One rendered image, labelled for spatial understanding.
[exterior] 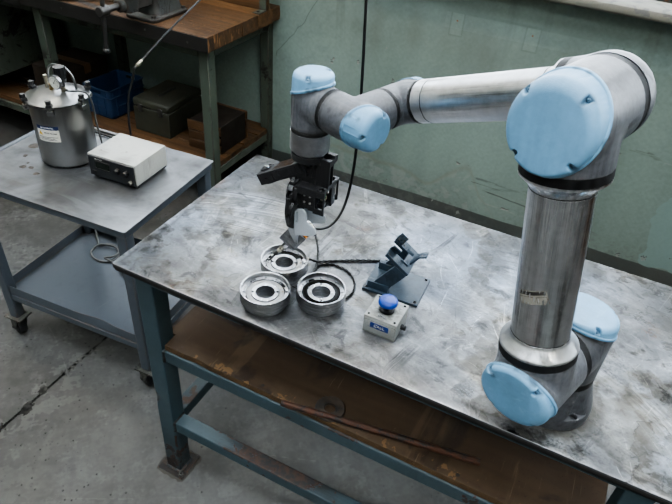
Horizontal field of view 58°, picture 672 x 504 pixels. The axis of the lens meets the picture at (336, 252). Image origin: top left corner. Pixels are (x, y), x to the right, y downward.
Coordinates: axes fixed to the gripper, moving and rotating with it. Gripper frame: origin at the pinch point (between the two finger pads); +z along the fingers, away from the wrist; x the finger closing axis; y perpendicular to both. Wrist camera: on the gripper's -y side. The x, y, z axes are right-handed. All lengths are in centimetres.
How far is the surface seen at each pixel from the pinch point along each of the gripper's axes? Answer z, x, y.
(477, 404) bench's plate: 13.2, -15.1, 45.0
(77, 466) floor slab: 93, -24, -59
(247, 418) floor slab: 93, 14, -22
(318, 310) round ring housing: 10.8, -8.6, 9.7
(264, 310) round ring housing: 10.7, -13.8, 0.0
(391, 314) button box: 8.7, -4.8, 24.0
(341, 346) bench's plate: 13.2, -13.4, 17.1
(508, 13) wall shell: -9, 158, 12
